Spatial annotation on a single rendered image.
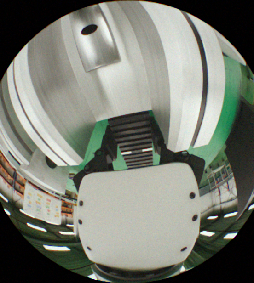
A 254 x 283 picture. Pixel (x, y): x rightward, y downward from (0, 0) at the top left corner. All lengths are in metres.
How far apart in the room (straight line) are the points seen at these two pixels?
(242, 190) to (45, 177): 0.50
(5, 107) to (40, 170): 0.13
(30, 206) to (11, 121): 2.98
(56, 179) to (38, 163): 0.05
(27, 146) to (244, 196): 0.54
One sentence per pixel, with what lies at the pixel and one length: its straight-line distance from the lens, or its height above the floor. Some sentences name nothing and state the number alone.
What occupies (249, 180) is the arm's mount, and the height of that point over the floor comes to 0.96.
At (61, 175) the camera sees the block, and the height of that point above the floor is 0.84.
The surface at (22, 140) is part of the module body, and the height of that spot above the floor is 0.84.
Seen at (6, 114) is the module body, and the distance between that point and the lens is 0.18.
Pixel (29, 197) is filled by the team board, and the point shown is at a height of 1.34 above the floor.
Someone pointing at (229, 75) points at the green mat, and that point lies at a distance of 0.22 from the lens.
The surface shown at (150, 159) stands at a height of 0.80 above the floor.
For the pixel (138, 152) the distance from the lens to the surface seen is 0.16.
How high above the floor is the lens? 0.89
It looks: 43 degrees down
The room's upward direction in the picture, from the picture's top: 178 degrees clockwise
